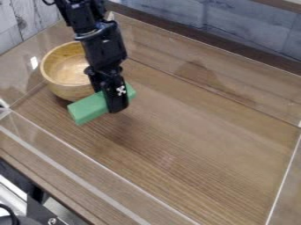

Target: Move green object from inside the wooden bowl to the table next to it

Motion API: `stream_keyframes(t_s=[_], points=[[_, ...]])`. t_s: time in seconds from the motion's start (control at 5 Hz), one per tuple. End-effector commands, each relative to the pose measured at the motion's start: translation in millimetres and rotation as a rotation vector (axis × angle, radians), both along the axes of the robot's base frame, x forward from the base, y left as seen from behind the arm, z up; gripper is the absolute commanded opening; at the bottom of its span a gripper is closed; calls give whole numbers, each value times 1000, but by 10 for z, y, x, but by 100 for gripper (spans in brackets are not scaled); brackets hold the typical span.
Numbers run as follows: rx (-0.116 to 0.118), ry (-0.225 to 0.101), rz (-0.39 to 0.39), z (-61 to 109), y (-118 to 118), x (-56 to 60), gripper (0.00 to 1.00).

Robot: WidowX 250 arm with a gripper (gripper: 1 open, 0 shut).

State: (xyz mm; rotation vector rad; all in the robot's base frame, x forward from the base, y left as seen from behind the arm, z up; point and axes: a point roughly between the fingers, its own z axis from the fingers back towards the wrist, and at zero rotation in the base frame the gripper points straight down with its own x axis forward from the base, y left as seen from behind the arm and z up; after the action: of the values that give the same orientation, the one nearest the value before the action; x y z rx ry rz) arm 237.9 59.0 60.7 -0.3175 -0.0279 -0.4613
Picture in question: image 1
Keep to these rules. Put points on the wooden bowl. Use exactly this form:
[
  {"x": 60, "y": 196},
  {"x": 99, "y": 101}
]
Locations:
[{"x": 62, "y": 69}]

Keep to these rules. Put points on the clear acrylic tray wall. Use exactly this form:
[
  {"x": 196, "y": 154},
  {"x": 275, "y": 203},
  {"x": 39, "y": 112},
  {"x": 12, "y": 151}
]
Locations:
[{"x": 98, "y": 194}]

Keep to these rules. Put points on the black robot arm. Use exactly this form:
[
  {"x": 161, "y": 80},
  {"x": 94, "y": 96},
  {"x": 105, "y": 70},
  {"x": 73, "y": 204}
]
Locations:
[{"x": 79, "y": 12}]

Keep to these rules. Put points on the green rectangular block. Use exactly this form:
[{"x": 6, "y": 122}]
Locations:
[{"x": 91, "y": 107}]

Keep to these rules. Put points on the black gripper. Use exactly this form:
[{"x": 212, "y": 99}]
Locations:
[{"x": 105, "y": 53}]

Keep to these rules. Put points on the black table frame bracket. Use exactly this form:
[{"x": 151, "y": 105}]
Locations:
[{"x": 47, "y": 211}]

